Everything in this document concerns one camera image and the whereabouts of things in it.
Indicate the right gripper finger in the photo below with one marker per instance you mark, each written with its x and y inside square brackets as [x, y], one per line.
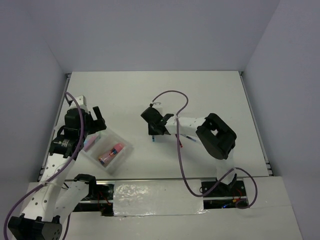
[160, 130]
[151, 129]

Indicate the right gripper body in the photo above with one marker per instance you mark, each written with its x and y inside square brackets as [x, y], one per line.
[152, 125]

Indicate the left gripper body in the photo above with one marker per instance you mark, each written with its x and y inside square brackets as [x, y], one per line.
[93, 126]

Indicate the pink highlighter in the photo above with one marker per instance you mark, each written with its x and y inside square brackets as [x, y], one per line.
[116, 149]
[94, 138]

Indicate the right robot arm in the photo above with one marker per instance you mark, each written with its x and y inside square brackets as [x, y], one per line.
[218, 139]

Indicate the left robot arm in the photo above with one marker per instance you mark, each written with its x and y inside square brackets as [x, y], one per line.
[43, 217]

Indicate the pink highlighter in container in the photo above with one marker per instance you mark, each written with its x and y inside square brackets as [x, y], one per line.
[116, 149]

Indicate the clear plastic container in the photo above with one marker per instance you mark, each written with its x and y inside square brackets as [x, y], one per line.
[106, 150]

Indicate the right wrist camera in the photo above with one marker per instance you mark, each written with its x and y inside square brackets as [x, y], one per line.
[156, 107]

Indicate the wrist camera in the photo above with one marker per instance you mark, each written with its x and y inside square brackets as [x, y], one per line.
[81, 101]
[156, 107]

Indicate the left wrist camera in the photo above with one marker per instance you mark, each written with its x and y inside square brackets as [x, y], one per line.
[81, 101]

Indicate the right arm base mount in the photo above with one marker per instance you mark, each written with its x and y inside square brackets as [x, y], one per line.
[224, 198]

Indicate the right table rail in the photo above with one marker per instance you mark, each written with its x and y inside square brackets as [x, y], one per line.
[267, 162]

